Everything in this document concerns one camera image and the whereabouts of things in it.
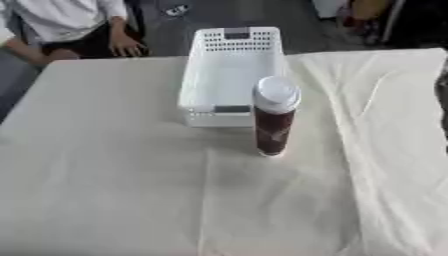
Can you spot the white perforated plastic basket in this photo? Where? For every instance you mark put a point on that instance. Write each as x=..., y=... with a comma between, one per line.
x=227, y=80

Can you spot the dark red white-capped bottle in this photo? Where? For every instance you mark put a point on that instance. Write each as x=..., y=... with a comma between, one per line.
x=273, y=128

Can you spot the person's hand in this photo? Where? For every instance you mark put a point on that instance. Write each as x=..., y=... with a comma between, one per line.
x=125, y=45

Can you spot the person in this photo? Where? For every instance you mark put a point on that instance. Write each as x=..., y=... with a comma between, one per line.
x=64, y=23

